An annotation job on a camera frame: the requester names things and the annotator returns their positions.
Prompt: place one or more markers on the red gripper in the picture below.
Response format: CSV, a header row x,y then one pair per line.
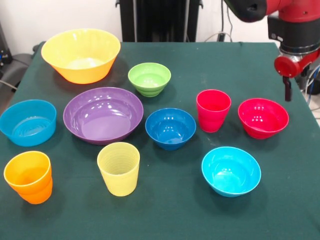
x,y
285,66

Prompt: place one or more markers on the large orange bowl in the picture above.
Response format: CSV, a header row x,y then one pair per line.
x,y
75,50

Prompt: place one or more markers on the black device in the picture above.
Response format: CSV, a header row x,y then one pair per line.
x,y
5,55

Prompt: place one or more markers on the blue ribbed bowl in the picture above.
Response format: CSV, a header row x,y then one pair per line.
x,y
27,130

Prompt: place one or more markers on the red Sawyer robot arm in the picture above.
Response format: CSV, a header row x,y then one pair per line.
x,y
295,20

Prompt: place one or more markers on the orange cup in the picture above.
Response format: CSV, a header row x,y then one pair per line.
x,y
30,190

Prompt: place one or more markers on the dark blue bowl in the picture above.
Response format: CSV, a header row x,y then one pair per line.
x,y
170,130

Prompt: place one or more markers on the cyan bowl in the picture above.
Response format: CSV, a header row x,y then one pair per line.
x,y
230,175

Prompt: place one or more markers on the green bowl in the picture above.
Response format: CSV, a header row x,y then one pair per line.
x,y
149,80

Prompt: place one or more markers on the large purple bowl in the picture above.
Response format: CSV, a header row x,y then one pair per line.
x,y
102,120

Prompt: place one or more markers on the red-pink cup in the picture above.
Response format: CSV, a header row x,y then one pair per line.
x,y
212,120

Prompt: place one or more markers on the yellow-green cup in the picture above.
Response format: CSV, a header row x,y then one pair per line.
x,y
118,180

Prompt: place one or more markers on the grey pedestal foot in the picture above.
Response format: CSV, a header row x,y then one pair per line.
x,y
17,65

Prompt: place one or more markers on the red-pink bowl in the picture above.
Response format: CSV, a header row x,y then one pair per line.
x,y
262,122

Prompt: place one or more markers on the dark green tablecloth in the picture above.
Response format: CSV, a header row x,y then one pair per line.
x,y
175,220

